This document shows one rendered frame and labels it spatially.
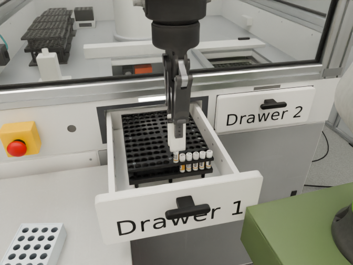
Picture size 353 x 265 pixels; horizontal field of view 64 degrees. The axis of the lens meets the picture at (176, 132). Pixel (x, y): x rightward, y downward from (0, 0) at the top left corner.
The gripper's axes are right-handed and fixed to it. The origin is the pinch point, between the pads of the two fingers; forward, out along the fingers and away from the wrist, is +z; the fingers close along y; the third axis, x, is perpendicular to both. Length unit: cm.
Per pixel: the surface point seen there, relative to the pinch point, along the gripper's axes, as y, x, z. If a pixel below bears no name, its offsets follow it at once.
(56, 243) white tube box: 6.0, -24.7, 17.8
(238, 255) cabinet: -23, 32, 81
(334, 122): -122, 156, 87
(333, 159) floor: -89, 133, 95
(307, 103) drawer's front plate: -19.8, 42.9, 8.0
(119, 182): -3.3, -12.0, 13.1
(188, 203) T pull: 12.6, -0.8, 6.0
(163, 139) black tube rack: -8.0, -1.4, 6.5
